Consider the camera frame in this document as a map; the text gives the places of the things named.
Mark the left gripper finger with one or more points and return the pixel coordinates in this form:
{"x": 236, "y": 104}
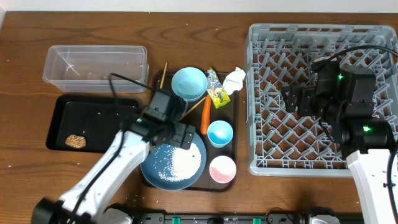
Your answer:
{"x": 188, "y": 135}
{"x": 178, "y": 135}

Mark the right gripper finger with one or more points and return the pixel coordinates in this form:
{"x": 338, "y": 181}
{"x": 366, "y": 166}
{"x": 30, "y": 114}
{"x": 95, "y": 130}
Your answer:
{"x": 290, "y": 96}
{"x": 305, "y": 101}

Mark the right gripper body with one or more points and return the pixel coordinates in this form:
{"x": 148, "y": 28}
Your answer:
{"x": 323, "y": 101}

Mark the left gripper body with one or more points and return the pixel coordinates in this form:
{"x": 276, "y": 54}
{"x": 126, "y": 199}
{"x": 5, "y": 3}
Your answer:
{"x": 170, "y": 127}

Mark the pile of white rice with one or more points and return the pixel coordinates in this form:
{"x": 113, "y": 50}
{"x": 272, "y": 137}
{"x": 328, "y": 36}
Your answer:
{"x": 174, "y": 164}

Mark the dark blue plate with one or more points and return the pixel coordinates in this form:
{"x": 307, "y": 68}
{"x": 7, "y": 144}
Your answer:
{"x": 148, "y": 171}

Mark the light blue bowl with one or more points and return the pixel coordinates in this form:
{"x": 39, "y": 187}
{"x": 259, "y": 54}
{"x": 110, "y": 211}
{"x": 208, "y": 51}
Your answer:
{"x": 189, "y": 83}

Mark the yellow snack wrapper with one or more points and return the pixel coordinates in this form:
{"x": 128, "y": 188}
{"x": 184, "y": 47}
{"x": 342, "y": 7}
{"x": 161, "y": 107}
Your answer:
{"x": 215, "y": 90}

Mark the white napkin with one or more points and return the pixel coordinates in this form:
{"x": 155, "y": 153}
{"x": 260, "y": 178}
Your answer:
{"x": 234, "y": 81}

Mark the brown walnut-like food piece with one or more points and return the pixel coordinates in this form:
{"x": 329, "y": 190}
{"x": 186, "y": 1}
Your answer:
{"x": 76, "y": 142}

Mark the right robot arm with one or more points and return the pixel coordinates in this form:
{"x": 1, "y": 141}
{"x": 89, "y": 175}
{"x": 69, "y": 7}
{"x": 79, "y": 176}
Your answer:
{"x": 368, "y": 146}

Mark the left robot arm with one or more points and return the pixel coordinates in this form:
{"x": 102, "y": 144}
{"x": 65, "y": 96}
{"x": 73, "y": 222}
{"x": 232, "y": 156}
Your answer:
{"x": 87, "y": 200}

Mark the grey dishwasher rack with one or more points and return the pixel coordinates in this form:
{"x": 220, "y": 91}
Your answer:
{"x": 286, "y": 144}

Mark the wooden chopstick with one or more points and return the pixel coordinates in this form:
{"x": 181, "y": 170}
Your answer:
{"x": 163, "y": 76}
{"x": 192, "y": 108}

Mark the orange carrot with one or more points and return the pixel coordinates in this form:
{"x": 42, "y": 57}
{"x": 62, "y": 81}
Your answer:
{"x": 205, "y": 117}

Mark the small blue cup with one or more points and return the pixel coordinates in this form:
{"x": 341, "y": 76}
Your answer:
{"x": 220, "y": 133}

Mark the brown serving tray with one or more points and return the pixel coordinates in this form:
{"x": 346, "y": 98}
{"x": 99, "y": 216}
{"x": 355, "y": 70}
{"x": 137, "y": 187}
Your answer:
{"x": 228, "y": 113}

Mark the small pink cup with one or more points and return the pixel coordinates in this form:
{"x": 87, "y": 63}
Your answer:
{"x": 222, "y": 169}

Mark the black tray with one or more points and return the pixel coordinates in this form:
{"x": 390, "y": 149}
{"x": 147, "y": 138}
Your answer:
{"x": 95, "y": 118}

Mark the clear plastic bin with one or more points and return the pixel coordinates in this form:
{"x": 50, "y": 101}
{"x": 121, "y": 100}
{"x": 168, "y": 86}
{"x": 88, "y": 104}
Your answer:
{"x": 86, "y": 68}

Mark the black mounting rail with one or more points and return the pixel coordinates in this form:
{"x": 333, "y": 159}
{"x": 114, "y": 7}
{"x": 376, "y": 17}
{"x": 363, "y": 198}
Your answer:
{"x": 275, "y": 218}

